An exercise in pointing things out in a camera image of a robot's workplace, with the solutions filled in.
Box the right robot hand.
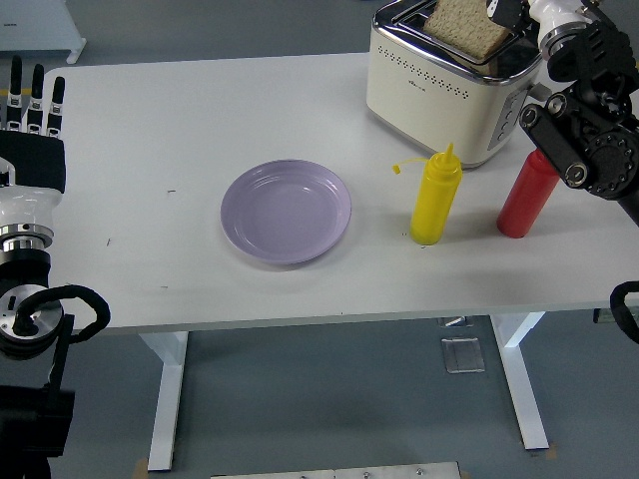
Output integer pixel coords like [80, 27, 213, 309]
[482, 0, 583, 39]

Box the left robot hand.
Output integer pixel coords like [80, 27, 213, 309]
[0, 54, 68, 232]

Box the bread slice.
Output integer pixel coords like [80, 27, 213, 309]
[423, 0, 510, 64]

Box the cream and chrome toaster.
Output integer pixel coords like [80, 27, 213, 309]
[364, 0, 550, 170]

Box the purple plate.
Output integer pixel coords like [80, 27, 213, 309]
[220, 159, 353, 266]

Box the clear floor plate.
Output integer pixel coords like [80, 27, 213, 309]
[440, 336, 486, 374]

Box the white cabinet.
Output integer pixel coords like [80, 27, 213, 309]
[0, 0, 87, 65]

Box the red squeeze bottle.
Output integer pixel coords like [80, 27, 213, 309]
[496, 148, 561, 239]

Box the yellow squeeze bottle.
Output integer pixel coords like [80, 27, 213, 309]
[390, 142, 463, 245]

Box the white table leg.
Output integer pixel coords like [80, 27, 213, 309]
[138, 329, 190, 473]
[488, 311, 551, 451]

